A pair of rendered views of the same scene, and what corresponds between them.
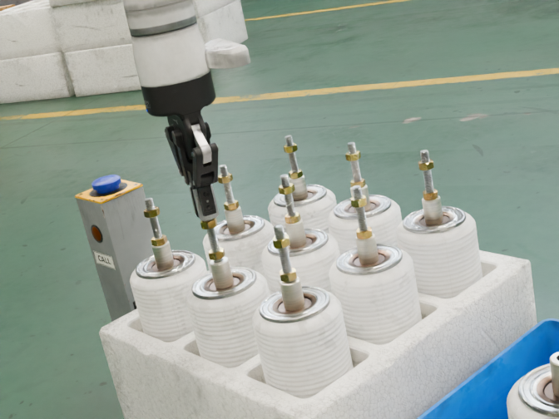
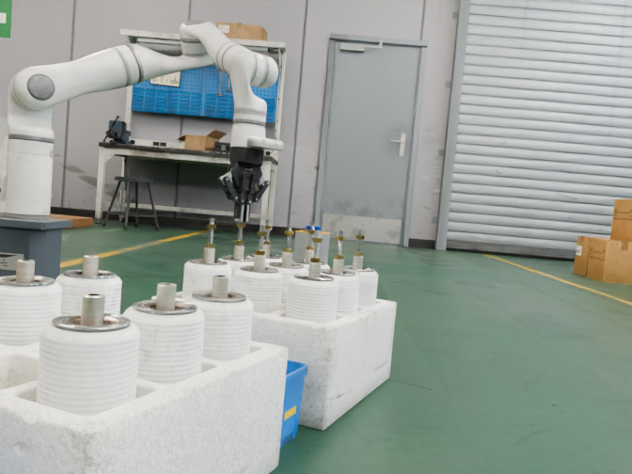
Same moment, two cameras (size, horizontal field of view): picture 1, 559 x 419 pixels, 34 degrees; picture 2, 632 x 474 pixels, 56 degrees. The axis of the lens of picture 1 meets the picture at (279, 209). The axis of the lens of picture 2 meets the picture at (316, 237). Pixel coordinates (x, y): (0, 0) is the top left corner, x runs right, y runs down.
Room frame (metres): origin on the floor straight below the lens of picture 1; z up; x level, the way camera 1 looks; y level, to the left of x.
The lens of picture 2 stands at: (0.50, -1.16, 0.40)
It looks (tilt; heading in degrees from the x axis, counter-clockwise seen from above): 4 degrees down; 62
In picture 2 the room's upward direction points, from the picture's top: 5 degrees clockwise
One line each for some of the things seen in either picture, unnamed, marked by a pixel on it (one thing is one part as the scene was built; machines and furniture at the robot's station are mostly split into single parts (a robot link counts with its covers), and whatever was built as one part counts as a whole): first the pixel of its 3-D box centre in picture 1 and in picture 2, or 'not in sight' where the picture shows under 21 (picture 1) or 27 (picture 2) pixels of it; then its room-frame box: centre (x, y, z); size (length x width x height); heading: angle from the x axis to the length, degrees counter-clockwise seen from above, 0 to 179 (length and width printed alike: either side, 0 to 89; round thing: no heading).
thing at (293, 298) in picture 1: (292, 293); (209, 256); (0.86, 0.01, 0.26); 0.02 x 0.02 x 0.03
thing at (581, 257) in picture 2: not in sight; (600, 257); (4.59, 1.91, 0.15); 0.30 x 0.24 x 0.30; 150
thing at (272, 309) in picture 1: (294, 304); (208, 262); (0.86, 0.01, 0.25); 0.08 x 0.08 x 0.01
